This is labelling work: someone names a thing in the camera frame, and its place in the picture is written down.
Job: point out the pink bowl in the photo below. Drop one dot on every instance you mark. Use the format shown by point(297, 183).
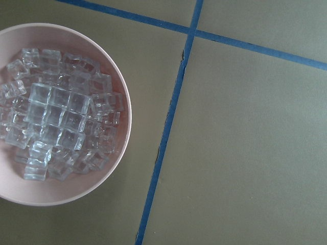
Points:
point(52, 192)

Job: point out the clear ice cube pile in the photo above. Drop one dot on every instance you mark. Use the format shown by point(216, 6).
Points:
point(60, 113)

